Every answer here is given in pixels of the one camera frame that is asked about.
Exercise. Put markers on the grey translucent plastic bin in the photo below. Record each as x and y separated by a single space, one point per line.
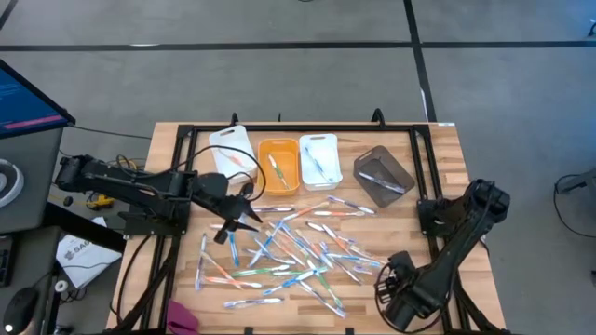
396 172

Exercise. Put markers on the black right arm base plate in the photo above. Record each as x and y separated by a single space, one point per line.
428 218

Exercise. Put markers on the white round device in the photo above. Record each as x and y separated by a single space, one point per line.
9 186

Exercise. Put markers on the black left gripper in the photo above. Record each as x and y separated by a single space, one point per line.
230 205

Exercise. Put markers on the black floor beam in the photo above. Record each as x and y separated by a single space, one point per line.
84 228

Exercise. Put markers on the grey chair base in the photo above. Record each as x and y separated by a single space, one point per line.
579 179

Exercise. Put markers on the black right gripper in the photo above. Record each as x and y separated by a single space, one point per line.
396 279

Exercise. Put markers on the black round knob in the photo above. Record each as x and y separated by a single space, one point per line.
68 201

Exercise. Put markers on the dark grey desk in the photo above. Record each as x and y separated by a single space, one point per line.
28 260

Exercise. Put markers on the black computer mouse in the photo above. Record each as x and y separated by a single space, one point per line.
19 311

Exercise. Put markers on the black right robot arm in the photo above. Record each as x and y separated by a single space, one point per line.
447 260

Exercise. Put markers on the black caster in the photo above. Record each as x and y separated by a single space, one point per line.
592 29

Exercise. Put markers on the magenta cloth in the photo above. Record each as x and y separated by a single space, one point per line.
179 321

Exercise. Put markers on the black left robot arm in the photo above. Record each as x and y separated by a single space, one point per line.
130 186

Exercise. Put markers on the white tape roll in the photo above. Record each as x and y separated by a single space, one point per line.
61 285

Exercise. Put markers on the orange plastic bin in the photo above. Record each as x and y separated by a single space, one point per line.
291 153

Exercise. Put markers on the computer monitor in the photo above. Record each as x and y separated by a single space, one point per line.
23 107

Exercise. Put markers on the yellow hand tool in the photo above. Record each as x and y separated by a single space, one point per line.
100 201

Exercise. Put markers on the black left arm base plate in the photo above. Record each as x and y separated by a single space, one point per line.
139 228

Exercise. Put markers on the white plastic bin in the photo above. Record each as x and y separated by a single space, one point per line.
330 153
239 139

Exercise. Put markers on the black keyboard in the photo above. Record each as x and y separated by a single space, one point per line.
4 260

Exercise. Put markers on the green toothbrush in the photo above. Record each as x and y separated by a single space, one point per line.
293 272
327 285
278 171
261 271

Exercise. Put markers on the white paper sheet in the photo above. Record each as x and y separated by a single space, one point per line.
84 260

